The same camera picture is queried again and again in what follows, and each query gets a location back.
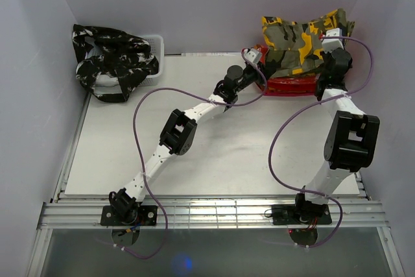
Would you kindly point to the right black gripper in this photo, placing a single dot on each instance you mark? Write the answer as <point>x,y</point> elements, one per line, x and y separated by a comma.
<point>325,56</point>

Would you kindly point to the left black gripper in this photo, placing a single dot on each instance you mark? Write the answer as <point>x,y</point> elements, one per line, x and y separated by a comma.
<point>259,80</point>

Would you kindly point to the orange green camouflage trousers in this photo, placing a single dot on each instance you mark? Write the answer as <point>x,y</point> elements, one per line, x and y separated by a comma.
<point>294,48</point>

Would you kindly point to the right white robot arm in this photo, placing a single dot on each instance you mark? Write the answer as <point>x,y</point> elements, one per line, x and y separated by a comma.
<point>350,143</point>

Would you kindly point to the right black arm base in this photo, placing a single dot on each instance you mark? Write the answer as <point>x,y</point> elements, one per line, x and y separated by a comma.
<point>289,214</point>

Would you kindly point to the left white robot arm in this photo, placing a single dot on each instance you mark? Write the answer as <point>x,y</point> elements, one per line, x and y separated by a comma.
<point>178,134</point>

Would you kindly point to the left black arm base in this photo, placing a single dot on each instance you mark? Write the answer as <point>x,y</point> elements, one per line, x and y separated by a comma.
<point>145,215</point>

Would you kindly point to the red folded trousers stack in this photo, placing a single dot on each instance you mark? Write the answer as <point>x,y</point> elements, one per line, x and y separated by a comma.
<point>290,87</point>

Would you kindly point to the black white camouflage trousers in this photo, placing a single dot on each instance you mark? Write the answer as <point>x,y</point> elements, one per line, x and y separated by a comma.
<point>113,59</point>

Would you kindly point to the white plastic basket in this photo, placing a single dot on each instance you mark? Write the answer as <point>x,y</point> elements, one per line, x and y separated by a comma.
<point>152,59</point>

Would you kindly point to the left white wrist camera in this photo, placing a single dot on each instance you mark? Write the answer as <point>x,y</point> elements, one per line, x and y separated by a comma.
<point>251,56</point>

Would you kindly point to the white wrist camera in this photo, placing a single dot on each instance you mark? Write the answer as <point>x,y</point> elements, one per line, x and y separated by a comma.
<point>251,56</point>
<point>332,40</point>

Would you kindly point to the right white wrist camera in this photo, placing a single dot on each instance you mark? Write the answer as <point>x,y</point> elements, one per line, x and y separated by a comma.
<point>332,40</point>

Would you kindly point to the aluminium rail frame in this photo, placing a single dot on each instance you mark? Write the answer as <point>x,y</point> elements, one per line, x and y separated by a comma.
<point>210,213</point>

